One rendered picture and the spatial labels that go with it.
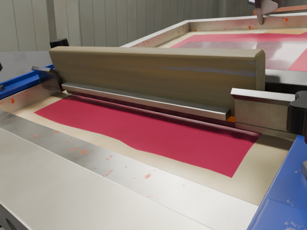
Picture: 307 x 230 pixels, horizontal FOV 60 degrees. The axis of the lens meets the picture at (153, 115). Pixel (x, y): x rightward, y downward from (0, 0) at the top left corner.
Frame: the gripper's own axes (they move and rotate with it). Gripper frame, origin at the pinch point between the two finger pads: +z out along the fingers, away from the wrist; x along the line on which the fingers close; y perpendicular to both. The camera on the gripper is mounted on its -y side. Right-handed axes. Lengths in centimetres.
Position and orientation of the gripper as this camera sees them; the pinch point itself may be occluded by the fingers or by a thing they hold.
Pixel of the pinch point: (262, 18)
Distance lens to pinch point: 93.6
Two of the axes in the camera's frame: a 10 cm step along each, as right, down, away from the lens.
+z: 1.7, 8.8, 4.5
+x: 6.2, -4.5, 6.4
